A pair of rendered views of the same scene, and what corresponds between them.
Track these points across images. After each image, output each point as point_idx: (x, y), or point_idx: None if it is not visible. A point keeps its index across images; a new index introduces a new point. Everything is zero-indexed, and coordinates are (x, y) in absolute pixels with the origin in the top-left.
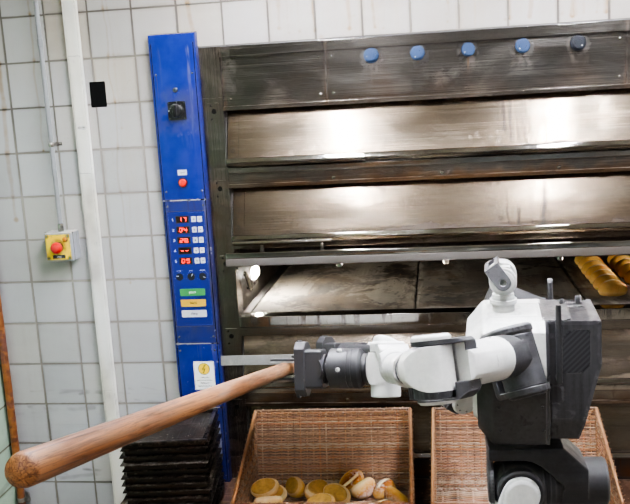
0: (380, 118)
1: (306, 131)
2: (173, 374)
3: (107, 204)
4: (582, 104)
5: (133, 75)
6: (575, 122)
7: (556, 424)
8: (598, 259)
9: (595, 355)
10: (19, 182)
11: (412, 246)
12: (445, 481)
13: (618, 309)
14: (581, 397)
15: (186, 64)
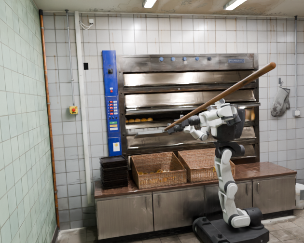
0: (163, 75)
1: (145, 78)
2: (106, 147)
3: (87, 98)
4: (210, 73)
5: (96, 61)
6: (209, 77)
7: (235, 134)
8: None
9: (243, 117)
10: (59, 91)
11: None
12: None
13: None
14: (241, 127)
15: (113, 58)
